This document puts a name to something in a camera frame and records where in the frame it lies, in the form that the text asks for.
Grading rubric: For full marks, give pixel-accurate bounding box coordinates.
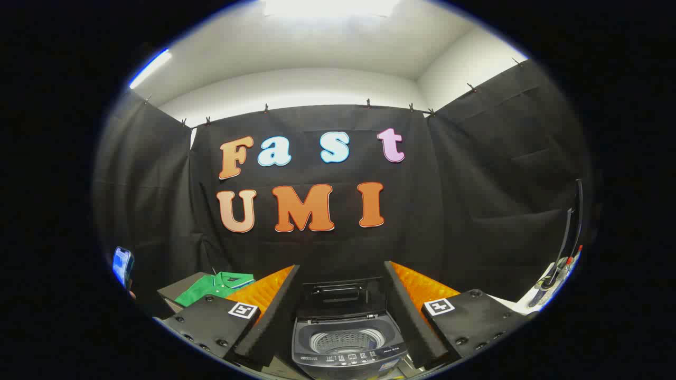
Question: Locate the green polo shirt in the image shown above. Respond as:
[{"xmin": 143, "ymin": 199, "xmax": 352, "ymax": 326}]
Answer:
[{"xmin": 174, "ymin": 271, "xmax": 255, "ymax": 308}]

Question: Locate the long ceiling light strip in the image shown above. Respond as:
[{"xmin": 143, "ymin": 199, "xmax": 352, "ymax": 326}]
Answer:
[{"xmin": 129, "ymin": 49, "xmax": 173, "ymax": 89}]

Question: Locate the black cable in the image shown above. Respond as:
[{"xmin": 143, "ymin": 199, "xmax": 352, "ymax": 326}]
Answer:
[{"xmin": 543, "ymin": 179, "xmax": 583, "ymax": 290}]

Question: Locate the grey flat box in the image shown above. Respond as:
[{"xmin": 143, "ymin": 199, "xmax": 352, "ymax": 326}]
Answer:
[{"xmin": 157, "ymin": 272, "xmax": 212, "ymax": 313}]

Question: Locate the row of cloth clips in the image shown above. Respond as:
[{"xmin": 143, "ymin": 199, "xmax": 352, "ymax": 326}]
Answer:
[{"xmin": 144, "ymin": 57, "xmax": 523, "ymax": 128}]

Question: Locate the grey toy washing machine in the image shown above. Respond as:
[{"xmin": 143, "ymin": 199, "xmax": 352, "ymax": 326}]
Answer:
[{"xmin": 292, "ymin": 316, "xmax": 410, "ymax": 379}]

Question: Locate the ceiling light panel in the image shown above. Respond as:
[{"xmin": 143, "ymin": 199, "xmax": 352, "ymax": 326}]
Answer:
[{"xmin": 261, "ymin": 0, "xmax": 402, "ymax": 17}]

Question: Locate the smartphone with blue screen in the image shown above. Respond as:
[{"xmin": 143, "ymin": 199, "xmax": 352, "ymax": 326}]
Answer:
[{"xmin": 112, "ymin": 246, "xmax": 135, "ymax": 290}]

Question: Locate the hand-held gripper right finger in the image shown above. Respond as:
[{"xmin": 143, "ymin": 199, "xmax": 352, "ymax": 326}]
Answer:
[{"xmin": 384, "ymin": 261, "xmax": 539, "ymax": 370}]

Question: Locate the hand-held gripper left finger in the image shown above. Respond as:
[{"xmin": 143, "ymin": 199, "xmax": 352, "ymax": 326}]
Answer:
[{"xmin": 161, "ymin": 264, "xmax": 301, "ymax": 370}]

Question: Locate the black backdrop cloth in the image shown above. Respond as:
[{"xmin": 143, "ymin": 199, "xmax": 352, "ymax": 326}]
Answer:
[{"xmin": 94, "ymin": 58, "xmax": 595, "ymax": 317}]

